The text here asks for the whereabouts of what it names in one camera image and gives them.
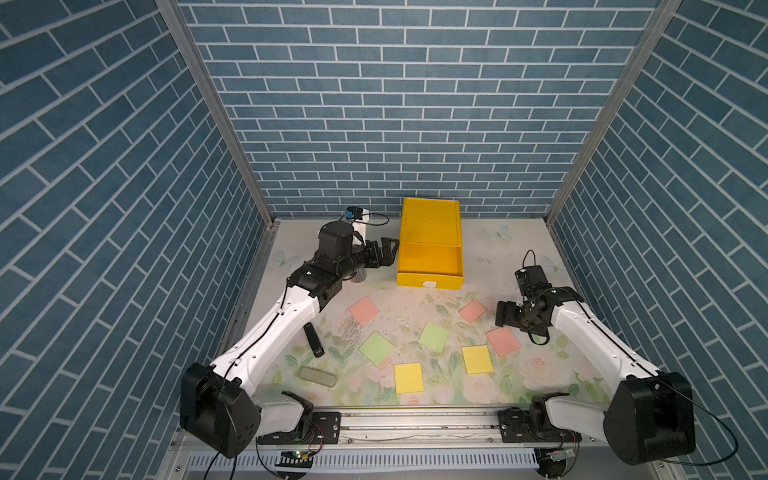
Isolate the grey green case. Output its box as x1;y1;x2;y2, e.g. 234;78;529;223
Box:
298;367;337;389

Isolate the white cable duct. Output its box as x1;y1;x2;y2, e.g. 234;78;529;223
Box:
185;448;539;474

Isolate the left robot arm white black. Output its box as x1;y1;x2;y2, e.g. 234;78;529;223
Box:
179;220;399;459

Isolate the green sticky pad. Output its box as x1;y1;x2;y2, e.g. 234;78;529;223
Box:
358;331;394;366
418;322;450;353

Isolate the yellow drawer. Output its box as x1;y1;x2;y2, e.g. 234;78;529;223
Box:
396;242;464;290

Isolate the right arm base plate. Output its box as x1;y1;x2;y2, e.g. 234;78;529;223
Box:
497;407;582;444

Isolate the aluminium mounting rail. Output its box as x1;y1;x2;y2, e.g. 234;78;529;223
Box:
170;407;667;451

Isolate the yellow drawer cabinet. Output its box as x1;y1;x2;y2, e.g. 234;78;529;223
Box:
400;198;462;246

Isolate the pen tube blue lid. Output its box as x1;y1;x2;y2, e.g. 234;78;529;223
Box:
351;268;367;283

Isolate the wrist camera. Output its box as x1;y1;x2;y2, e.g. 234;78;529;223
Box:
344;206;369;245
515;265;552;298

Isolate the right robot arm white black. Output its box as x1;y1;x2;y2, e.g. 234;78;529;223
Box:
495;287;696;465

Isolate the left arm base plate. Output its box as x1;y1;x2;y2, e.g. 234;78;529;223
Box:
257;411;341;445

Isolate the yellow sticky pad right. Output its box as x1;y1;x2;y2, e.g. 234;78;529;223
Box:
462;345;494;375

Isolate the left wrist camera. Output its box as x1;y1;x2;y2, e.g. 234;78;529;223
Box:
344;206;369;245

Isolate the yellow sticky pad left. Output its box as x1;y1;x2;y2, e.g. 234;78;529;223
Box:
394;363;424;395

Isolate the yellow sticky pad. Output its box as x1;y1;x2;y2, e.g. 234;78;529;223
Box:
394;363;424;395
462;345;494;375

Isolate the pink sticky pad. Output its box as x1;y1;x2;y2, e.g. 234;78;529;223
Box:
459;299;487;324
486;327;522;358
348;297;380;326

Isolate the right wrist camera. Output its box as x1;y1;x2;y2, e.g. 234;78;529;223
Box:
515;265;552;298

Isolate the black stapler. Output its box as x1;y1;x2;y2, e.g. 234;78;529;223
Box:
303;322;325;358

